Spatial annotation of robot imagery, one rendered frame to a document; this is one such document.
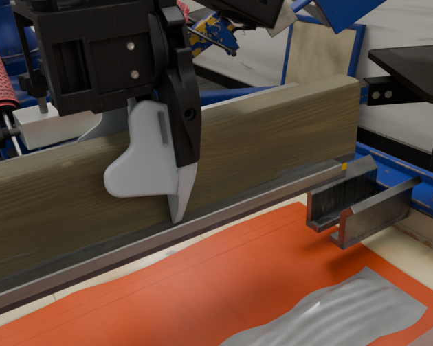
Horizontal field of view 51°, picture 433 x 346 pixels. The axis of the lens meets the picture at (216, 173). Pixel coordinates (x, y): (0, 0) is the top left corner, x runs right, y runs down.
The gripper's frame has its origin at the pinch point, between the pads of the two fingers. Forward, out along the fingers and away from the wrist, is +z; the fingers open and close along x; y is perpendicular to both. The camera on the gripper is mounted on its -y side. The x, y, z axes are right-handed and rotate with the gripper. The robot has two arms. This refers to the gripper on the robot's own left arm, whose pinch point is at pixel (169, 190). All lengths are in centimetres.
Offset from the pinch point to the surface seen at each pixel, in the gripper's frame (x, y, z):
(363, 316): 8.6, -12.7, 13.1
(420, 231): 4.4, -25.7, 12.2
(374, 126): -145, -201, 93
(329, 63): -177, -192, 59
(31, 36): -80, -6, 1
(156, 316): -2.1, 1.9, 13.5
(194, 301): -1.8, -1.8, 13.5
